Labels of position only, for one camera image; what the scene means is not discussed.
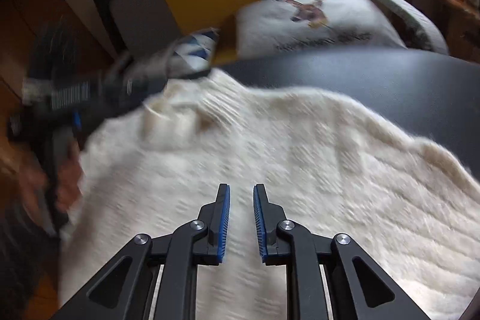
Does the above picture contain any white deer print pillow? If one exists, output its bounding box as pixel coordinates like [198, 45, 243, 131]
[234, 0, 407, 58]

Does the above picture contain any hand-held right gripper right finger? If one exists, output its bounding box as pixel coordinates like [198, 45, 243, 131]
[253, 184, 432, 320]

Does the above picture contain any cream knit sweater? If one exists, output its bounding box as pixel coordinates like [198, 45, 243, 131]
[58, 69, 480, 320]

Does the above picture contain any geometric print pillow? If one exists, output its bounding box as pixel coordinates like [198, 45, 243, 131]
[127, 27, 222, 81]

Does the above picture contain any person's left hand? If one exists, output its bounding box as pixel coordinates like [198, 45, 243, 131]
[4, 151, 85, 216]

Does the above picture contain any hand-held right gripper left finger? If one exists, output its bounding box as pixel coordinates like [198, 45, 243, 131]
[65, 184, 230, 320]

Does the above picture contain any wooden desk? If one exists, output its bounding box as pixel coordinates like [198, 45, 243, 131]
[392, 0, 480, 54]

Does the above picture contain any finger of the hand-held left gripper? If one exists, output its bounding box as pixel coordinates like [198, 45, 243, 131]
[142, 50, 212, 89]

